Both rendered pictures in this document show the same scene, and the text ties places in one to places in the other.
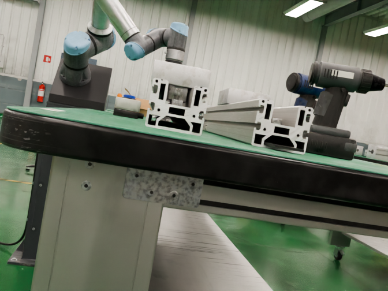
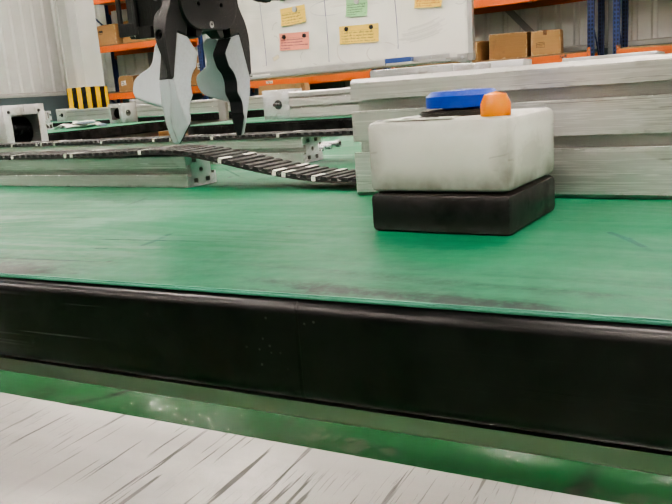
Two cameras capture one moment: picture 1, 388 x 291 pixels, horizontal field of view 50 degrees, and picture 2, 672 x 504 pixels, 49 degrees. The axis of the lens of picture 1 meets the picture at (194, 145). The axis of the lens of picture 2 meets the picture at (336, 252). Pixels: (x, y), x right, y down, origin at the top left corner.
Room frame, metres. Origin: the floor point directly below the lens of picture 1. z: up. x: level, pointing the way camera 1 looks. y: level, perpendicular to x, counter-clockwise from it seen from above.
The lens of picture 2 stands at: (1.19, 0.61, 0.86)
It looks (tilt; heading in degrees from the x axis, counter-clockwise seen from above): 12 degrees down; 309
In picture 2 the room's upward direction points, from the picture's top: 4 degrees counter-clockwise
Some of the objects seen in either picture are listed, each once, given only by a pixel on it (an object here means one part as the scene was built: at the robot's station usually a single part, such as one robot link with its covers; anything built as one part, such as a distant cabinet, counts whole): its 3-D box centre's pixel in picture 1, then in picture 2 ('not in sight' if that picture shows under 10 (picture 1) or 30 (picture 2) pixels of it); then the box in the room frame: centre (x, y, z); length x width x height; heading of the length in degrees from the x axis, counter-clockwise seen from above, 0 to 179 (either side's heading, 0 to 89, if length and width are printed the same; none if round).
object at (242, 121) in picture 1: (238, 123); not in sight; (1.14, -0.11, 0.82); 0.80 x 0.10 x 0.09; 6
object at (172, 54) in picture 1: (174, 56); not in sight; (1.72, 0.15, 1.05); 0.08 x 0.08 x 0.05
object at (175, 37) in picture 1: (177, 37); not in sight; (1.72, 0.15, 1.13); 0.09 x 0.08 x 0.11; 52
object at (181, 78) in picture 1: (178, 85); not in sight; (0.87, 0.06, 0.87); 0.16 x 0.11 x 0.07; 6
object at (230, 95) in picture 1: (241, 105); not in sight; (1.14, -0.11, 0.87); 0.16 x 0.11 x 0.07; 6
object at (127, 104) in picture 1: (130, 108); (470, 163); (1.39, 0.23, 0.81); 0.10 x 0.08 x 0.06; 96
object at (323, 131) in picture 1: (345, 112); not in sight; (1.00, -0.34, 0.89); 0.20 x 0.08 x 0.22; 84
